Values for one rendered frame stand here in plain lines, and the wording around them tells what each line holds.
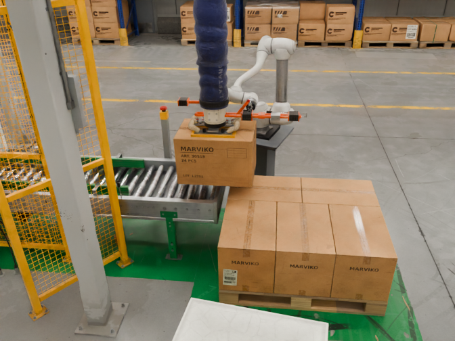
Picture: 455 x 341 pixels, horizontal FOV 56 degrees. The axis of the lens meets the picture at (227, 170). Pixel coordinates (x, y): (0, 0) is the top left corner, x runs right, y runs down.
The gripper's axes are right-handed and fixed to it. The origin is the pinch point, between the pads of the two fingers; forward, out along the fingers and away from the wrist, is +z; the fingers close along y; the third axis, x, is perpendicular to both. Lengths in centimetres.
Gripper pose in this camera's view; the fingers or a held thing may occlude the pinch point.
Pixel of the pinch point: (249, 115)
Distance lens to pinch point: 330.2
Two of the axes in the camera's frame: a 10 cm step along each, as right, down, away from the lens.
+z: -1.1, 5.0, -8.6
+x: -9.9, -0.4, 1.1
